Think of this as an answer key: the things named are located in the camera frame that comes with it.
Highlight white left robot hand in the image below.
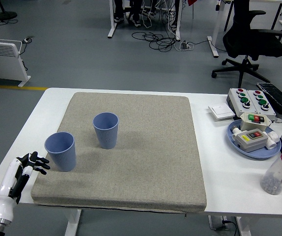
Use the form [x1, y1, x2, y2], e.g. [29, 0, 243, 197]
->
[0, 151, 51, 223]

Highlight blue ribbed plastic cup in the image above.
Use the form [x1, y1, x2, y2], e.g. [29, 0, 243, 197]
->
[92, 112, 119, 149]
[44, 132, 77, 173]

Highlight white table leg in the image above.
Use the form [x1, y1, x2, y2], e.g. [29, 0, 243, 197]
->
[235, 216, 252, 236]
[64, 208, 83, 236]

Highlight grey-brown fabric mat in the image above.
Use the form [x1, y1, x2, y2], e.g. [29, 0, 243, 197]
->
[30, 92, 207, 214]

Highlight black fan stand base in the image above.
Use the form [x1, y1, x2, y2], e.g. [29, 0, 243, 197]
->
[0, 0, 18, 21]

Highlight person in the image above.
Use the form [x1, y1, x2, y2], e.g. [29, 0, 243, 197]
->
[113, 0, 141, 27]

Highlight white plastic pipe fitting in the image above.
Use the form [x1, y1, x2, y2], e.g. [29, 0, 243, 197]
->
[231, 125, 242, 141]
[265, 131, 281, 150]

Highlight grey four-button control box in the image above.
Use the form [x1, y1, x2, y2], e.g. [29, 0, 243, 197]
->
[226, 88, 257, 116]
[246, 89, 277, 118]

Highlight white desk leg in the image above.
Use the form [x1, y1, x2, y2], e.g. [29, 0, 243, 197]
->
[207, 0, 232, 59]

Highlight blue round plate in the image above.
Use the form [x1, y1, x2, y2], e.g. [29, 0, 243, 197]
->
[226, 119, 282, 160]

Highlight clear bottle with red cap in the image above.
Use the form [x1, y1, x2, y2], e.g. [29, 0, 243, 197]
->
[259, 145, 282, 196]

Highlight black office chair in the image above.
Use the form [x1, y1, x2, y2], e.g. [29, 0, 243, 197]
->
[211, 0, 282, 89]

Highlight black wrapped keyboard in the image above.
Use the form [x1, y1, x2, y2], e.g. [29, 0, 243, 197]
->
[256, 82, 282, 116]

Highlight white desk frame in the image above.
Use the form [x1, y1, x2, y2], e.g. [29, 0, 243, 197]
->
[107, 0, 182, 41]

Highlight black floor cable bundle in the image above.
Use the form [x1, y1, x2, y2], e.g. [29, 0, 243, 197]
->
[131, 30, 181, 52]

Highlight white wall switch panel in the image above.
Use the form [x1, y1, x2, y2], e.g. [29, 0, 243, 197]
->
[207, 103, 236, 121]

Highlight white switch box green red buttons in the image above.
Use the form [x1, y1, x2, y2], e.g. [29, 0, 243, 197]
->
[240, 112, 272, 132]

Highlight grey switch box yellow label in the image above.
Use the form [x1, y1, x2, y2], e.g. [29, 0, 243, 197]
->
[233, 128, 269, 153]

